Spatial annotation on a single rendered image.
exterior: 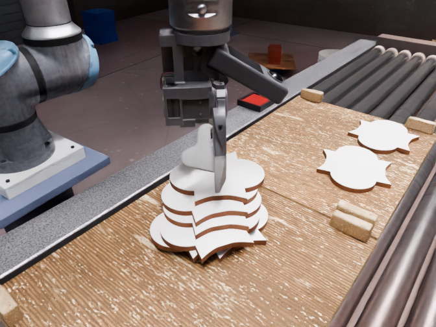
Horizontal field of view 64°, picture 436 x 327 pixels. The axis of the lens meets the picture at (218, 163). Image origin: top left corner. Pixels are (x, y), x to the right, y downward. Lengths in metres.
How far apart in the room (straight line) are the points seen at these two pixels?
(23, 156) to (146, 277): 0.43
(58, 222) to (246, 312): 0.35
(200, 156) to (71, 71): 0.43
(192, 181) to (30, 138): 0.40
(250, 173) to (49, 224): 0.34
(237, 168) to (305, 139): 0.26
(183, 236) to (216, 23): 0.28
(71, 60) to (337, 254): 0.62
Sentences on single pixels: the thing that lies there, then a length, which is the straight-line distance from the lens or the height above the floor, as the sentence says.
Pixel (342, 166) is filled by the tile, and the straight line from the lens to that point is 0.70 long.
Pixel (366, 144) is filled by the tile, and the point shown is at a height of 0.95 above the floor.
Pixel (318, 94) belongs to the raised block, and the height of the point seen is 0.96.
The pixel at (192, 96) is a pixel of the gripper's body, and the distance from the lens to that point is 0.45.
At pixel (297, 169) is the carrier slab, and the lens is 0.69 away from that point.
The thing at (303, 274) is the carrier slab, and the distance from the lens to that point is 0.50.
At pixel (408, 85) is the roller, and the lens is 1.25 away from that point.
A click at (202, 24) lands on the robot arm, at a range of 0.42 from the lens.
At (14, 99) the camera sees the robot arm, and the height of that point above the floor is 1.05.
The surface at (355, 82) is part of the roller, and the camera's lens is 1.23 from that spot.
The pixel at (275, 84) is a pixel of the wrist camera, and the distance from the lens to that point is 0.47.
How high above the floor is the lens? 1.32
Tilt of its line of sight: 34 degrees down
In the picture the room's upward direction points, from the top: straight up
